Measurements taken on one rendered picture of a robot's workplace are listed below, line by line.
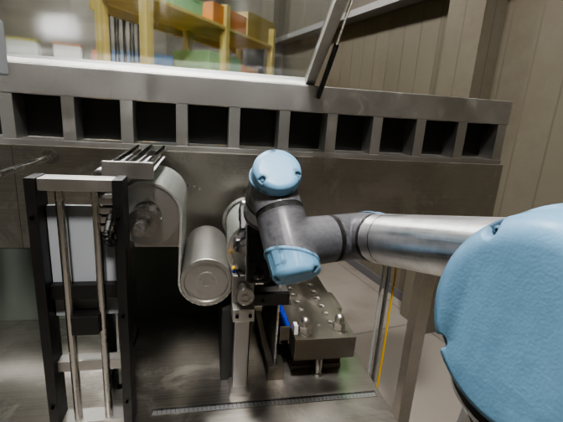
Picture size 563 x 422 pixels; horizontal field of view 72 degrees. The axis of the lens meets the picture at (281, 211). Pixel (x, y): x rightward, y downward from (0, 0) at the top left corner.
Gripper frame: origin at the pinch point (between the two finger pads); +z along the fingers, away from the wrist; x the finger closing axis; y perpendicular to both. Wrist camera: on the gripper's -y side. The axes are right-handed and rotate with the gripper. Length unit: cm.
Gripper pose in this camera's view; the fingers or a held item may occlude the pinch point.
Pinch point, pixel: (251, 255)
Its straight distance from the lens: 87.6
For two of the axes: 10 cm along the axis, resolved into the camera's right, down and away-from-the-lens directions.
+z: -1.8, 4.1, 8.9
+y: -0.7, -9.1, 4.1
